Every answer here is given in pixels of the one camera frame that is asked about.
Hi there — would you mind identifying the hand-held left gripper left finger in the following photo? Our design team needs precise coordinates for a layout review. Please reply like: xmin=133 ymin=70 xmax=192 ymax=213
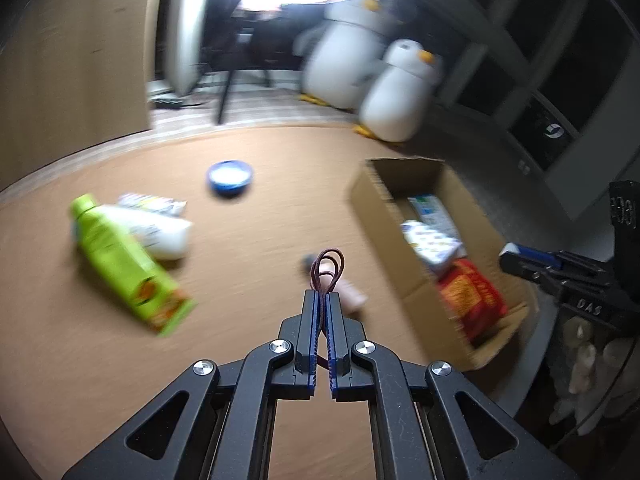
xmin=60 ymin=290 xmax=321 ymax=480

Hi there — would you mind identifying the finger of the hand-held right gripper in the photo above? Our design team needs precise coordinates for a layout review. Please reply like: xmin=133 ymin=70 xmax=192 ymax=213
xmin=499 ymin=254 xmax=571 ymax=301
xmin=502 ymin=242 xmax=616 ymax=268

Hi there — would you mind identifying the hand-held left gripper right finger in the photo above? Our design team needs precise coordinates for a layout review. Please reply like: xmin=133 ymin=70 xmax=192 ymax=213
xmin=325 ymin=292 xmax=576 ymax=480

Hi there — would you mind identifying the pink bottle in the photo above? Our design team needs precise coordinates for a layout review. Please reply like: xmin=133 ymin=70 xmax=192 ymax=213
xmin=300 ymin=255 xmax=369 ymax=316

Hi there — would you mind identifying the brown hair tie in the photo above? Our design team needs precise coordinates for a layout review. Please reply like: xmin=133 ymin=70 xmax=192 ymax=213
xmin=310 ymin=249 xmax=347 ymax=296

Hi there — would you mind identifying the red cloth bag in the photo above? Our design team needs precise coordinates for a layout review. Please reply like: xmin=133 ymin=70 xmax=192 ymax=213
xmin=436 ymin=259 xmax=510 ymax=343

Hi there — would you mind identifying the white printed tissue pack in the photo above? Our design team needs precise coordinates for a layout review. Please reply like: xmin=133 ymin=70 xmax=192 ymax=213
xmin=400 ymin=220 xmax=463 ymax=271

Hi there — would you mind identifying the white and green package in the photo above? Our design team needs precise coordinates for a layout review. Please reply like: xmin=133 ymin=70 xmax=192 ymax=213
xmin=407 ymin=195 xmax=461 ymax=241

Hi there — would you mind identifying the cardboard box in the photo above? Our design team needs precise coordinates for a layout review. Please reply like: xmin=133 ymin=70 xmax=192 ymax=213
xmin=348 ymin=157 xmax=538 ymax=372

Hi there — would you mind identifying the blue round tin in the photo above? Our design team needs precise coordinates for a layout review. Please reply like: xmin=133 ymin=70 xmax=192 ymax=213
xmin=206 ymin=160 xmax=255 ymax=200

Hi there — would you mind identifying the white tube with blue cap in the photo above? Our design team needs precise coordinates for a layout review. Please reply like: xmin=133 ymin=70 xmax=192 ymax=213
xmin=75 ymin=205 xmax=193 ymax=261

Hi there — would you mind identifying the green tube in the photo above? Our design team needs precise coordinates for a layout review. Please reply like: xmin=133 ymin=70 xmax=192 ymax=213
xmin=69 ymin=194 xmax=197 ymax=337

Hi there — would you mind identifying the small patterned box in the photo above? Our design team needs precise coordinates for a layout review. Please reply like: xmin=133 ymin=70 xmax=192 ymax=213
xmin=117 ymin=192 xmax=188 ymax=218

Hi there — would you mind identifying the person's right hand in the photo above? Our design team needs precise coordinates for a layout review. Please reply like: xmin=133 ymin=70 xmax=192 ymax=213
xmin=547 ymin=317 xmax=640 ymax=436

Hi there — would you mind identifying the small penguin plush toy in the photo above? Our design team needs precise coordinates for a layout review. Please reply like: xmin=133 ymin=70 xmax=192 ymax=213
xmin=354 ymin=39 xmax=445 ymax=143

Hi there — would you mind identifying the checked bedsheet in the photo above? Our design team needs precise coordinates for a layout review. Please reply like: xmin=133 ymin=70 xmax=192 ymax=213
xmin=147 ymin=67 xmax=556 ymax=241

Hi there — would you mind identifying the black tripod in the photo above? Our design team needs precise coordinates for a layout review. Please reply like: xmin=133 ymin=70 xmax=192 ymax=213
xmin=200 ymin=7 xmax=273 ymax=126

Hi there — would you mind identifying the large penguin plush toy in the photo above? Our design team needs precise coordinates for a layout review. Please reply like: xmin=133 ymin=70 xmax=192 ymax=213
xmin=292 ymin=0 xmax=401 ymax=111

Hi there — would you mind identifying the light wooden board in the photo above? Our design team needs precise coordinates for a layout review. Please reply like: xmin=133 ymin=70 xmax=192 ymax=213
xmin=0 ymin=0 xmax=168 ymax=188

